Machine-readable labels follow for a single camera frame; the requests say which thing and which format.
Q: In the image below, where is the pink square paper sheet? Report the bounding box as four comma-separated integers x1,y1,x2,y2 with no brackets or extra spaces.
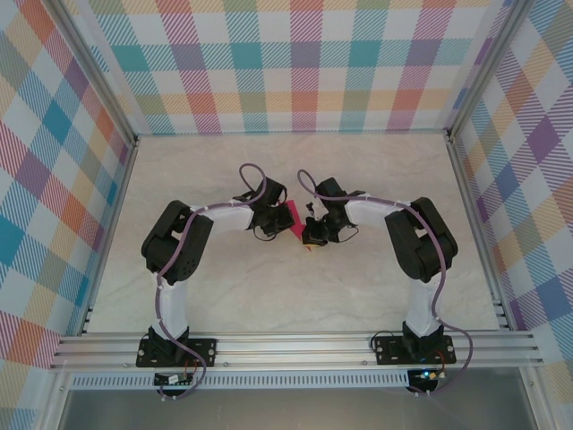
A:
280,199,310,252

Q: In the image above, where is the grey metal panel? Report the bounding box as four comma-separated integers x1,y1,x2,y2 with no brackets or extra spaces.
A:
57,388,538,430

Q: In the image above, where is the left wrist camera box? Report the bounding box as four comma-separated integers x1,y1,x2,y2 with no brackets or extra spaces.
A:
261,177,287,206

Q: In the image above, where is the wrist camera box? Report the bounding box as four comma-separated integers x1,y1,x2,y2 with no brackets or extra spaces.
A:
315,177,350,202
261,177,287,206

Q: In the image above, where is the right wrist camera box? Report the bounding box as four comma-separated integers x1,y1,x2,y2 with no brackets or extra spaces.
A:
315,177,350,202

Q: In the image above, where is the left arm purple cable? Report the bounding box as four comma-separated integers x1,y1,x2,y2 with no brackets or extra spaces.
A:
154,163,272,400

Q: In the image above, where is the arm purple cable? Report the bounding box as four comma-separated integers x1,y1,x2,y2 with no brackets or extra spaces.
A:
154,163,272,400
296,168,475,398

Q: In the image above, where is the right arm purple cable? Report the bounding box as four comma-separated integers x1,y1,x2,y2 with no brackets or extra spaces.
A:
296,168,475,398

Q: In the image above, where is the thin aluminium rail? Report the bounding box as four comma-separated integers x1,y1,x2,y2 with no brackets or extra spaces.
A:
136,129,451,136

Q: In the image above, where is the aluminium mounting rail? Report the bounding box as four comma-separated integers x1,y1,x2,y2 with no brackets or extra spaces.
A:
48,331,545,372

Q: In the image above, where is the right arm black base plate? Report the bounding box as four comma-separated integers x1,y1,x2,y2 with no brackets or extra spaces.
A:
374,335,458,366

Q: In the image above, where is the aluminium side rail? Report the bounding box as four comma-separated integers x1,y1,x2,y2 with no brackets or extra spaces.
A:
446,136,514,332
78,141,140,337

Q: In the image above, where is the perforated metal cable tray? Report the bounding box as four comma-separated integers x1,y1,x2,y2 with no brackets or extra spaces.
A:
69,370,442,390

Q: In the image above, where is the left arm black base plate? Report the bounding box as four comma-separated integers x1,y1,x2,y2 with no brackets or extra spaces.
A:
136,338,218,369

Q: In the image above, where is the aluminium frame post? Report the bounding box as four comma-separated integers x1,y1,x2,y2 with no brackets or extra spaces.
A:
447,0,529,142
52,0,140,147

